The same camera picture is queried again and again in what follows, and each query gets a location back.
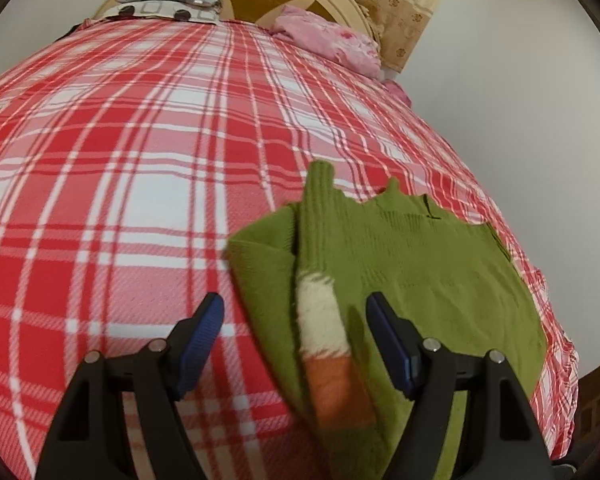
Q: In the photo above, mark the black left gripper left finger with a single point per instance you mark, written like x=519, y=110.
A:
x=89, y=435

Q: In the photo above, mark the green striped knit sweater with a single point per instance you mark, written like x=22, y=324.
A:
x=304, y=273

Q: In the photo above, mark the red white plaid bedspread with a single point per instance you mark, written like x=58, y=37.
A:
x=130, y=152

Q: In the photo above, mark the pink cloth beside bed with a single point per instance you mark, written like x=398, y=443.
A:
x=397, y=91

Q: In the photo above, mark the pink floral pillow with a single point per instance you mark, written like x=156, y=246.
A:
x=340, y=44

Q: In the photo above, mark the grey white patterned pillow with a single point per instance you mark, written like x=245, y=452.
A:
x=192, y=11

